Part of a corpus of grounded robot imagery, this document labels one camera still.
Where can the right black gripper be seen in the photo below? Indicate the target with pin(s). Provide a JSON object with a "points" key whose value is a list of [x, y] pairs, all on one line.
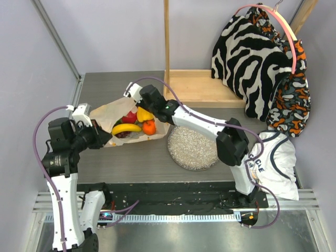
{"points": [[144, 99]]}

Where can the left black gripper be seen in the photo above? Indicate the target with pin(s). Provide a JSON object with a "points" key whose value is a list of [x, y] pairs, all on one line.
{"points": [[101, 137]]}

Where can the yellow fake bell pepper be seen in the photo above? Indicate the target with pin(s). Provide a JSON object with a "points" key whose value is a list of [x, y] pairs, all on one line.
{"points": [[143, 115]]}

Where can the yellow fake banana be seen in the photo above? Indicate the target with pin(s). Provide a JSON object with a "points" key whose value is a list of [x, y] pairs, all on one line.
{"points": [[125, 127]]}

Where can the translucent plastic bag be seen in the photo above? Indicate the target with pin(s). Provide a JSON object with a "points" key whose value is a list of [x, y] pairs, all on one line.
{"points": [[107, 115]]}

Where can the orange fake tangerine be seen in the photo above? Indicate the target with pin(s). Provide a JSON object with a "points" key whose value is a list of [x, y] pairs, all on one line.
{"points": [[148, 127]]}

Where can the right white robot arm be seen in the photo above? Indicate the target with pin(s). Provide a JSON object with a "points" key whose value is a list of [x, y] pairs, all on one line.
{"points": [[231, 141]]}

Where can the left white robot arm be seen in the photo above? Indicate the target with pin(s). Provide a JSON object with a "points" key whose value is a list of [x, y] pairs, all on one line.
{"points": [[74, 227]]}

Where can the dark fake grapes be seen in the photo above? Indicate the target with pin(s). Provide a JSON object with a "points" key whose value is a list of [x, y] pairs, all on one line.
{"points": [[123, 134]]}

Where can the green fake fruit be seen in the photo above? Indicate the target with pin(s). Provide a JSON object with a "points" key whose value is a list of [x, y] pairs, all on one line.
{"points": [[118, 122]]}

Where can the red fake dragon fruit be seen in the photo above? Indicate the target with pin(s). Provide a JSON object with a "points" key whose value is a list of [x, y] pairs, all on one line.
{"points": [[130, 118]]}

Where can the wooden rack base tray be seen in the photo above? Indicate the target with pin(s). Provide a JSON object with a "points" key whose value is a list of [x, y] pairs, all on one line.
{"points": [[196, 89]]}

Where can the speckled ceramic plate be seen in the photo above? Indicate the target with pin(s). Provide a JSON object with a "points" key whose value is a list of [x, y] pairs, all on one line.
{"points": [[191, 150]]}

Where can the wooden rack left pole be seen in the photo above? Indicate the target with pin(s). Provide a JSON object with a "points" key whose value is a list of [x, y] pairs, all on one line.
{"points": [[167, 41]]}

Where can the wooden rack pole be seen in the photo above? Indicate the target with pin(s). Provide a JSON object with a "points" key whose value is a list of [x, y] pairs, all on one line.
{"points": [[167, 41], [302, 13]]}

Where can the zebra print garment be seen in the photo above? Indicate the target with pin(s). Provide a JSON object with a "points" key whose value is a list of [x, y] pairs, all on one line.
{"points": [[250, 65]]}

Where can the white printed tank top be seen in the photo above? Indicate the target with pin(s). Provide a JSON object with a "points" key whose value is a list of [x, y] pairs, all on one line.
{"points": [[274, 169]]}

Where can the orange patterned dark garment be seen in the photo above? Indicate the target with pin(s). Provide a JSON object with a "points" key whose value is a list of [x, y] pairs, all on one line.
{"points": [[292, 104]]}

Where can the pink clothes hanger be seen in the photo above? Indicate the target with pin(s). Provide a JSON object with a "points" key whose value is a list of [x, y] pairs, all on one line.
{"points": [[283, 23]]}

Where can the wooden rack right pole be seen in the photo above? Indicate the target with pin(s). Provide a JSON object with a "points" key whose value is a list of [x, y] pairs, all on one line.
{"points": [[302, 13]]}

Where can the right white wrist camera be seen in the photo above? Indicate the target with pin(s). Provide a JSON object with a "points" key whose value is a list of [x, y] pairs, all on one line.
{"points": [[133, 91]]}

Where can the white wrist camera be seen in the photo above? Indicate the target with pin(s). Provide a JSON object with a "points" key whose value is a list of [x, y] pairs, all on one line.
{"points": [[80, 113], [133, 91]]}

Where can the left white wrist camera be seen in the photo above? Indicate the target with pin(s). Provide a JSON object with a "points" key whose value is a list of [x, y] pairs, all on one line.
{"points": [[80, 113]]}

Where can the black mounting base plate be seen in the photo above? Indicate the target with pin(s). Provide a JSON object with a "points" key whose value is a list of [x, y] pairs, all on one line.
{"points": [[181, 198]]}

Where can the aluminium frame rail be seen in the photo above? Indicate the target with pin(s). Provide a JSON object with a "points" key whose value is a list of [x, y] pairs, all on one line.
{"points": [[186, 218]]}

